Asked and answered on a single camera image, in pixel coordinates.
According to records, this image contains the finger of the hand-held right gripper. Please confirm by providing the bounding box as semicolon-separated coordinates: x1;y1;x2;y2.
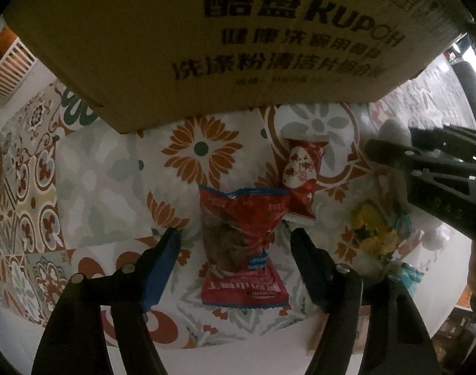
409;124;476;161
364;137;476;188

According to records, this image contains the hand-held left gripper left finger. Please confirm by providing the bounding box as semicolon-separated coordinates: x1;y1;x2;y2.
33;227;183;375

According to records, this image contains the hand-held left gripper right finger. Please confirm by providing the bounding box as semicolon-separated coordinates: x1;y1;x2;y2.
290;227;442;375

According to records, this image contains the white plush toy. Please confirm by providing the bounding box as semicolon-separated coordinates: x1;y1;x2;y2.
379;117;455;253

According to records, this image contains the large red snack packet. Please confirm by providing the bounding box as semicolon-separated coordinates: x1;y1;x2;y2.
198;185;291;310

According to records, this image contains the yellow toy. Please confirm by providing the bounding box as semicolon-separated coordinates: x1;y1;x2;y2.
345;187;413;266

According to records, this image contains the teal packet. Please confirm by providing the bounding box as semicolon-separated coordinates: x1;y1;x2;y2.
387;260;424;293

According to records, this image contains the small red candy packet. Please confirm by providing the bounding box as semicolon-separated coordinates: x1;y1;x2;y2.
280;136;329;219

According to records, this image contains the brown cardboard box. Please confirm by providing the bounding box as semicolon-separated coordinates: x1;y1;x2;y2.
3;0;475;135

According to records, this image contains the white slatted basket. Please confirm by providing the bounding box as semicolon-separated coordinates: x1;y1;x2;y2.
0;39;37;104

